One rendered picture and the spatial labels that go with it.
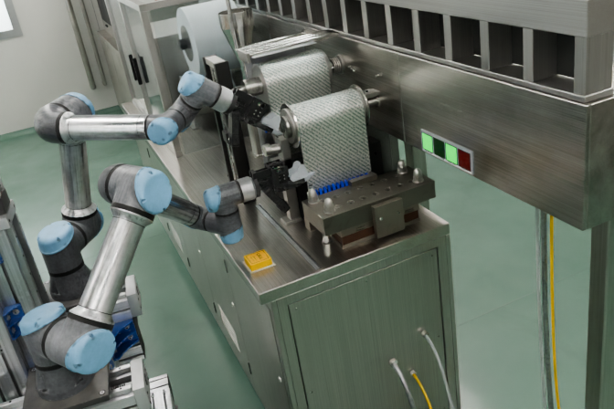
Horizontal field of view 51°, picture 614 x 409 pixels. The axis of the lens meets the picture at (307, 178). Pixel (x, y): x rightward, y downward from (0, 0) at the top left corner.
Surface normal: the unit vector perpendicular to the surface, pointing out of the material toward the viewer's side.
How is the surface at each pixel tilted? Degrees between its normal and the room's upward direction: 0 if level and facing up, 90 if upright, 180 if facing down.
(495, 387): 0
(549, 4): 90
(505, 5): 90
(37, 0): 90
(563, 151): 90
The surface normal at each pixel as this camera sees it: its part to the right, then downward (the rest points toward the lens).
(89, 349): 0.78, 0.24
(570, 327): -0.14, -0.90
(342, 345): 0.41, 0.32
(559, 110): -0.90, 0.30
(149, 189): 0.85, 0.00
